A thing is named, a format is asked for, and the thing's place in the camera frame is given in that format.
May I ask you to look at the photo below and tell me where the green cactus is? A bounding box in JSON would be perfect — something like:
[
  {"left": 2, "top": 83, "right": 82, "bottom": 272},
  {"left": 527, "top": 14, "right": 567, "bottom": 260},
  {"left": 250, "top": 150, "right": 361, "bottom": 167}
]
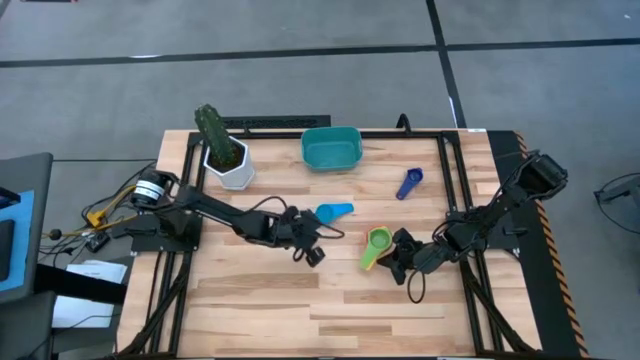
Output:
[{"left": 193, "top": 103, "right": 240, "bottom": 169}]

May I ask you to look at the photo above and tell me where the black cable bundle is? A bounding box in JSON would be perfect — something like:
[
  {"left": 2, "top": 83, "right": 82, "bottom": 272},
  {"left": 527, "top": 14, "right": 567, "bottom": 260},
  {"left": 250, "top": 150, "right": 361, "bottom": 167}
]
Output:
[{"left": 42, "top": 159, "right": 157, "bottom": 257}]

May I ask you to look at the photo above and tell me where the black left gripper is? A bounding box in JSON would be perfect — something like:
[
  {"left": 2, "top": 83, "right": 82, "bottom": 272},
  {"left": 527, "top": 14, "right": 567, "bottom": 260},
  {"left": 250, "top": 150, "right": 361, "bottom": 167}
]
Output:
[{"left": 274, "top": 206, "right": 327, "bottom": 270}]

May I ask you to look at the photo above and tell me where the yellow cable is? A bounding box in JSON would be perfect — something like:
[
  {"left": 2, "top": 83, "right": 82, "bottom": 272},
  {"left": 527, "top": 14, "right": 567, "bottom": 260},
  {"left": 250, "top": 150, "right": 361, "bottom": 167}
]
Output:
[{"left": 85, "top": 184, "right": 146, "bottom": 229}]

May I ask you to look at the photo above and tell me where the light blue measuring cup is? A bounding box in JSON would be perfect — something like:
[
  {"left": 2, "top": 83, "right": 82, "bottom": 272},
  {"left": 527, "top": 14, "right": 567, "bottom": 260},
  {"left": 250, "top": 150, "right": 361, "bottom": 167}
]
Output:
[{"left": 313, "top": 201, "right": 355, "bottom": 225}]

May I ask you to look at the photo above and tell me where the black aluminium table frame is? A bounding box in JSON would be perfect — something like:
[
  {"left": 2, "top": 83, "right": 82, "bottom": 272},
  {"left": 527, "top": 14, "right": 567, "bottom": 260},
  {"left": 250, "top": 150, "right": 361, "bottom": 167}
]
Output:
[{"left": 115, "top": 127, "right": 541, "bottom": 359}]

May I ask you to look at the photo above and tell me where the white paper sheet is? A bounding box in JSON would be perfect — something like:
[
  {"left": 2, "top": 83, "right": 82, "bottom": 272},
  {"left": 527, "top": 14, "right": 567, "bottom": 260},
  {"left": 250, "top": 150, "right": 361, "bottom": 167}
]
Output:
[{"left": 51, "top": 259, "right": 129, "bottom": 330}]

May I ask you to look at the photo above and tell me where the grey desk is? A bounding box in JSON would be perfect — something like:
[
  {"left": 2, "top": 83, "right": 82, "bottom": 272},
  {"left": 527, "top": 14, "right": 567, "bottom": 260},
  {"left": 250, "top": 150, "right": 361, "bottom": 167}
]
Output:
[{"left": 0, "top": 152, "right": 55, "bottom": 306}]

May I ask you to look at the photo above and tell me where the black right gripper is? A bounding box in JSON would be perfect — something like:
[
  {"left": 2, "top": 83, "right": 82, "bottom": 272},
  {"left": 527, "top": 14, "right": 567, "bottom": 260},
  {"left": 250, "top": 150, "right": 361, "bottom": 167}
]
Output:
[{"left": 376, "top": 226, "right": 452, "bottom": 287}]

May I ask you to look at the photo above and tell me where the small indigo measuring cup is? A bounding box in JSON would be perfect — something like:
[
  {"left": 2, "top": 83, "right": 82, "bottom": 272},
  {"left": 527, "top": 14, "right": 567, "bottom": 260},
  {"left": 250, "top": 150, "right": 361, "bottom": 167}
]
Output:
[{"left": 395, "top": 167, "right": 425, "bottom": 201}]

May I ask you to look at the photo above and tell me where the white hexagonal plant pot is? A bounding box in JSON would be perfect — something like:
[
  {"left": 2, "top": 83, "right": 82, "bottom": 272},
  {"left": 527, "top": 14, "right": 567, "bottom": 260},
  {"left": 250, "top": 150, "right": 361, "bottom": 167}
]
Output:
[{"left": 202, "top": 135, "right": 257, "bottom": 192}]

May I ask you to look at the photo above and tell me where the blue pad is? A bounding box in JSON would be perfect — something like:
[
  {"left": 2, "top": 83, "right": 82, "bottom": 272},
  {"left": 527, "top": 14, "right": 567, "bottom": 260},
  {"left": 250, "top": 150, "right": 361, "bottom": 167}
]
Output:
[{"left": 0, "top": 189, "right": 35, "bottom": 294}]

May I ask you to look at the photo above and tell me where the teal plastic basket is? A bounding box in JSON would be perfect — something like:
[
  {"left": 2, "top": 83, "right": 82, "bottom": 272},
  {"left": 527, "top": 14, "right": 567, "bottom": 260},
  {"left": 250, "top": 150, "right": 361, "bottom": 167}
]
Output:
[{"left": 300, "top": 125, "right": 365, "bottom": 174}]

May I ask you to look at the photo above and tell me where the black mat with hazard stripes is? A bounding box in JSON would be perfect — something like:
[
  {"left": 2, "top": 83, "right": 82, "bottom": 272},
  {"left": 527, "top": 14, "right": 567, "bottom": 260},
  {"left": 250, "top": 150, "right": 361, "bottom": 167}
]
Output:
[{"left": 487, "top": 129, "right": 592, "bottom": 359}]

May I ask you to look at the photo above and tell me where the green measuring cup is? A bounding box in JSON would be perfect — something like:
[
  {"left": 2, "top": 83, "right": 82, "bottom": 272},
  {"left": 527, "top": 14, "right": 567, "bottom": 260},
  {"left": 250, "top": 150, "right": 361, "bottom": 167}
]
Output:
[{"left": 359, "top": 227, "right": 395, "bottom": 272}]

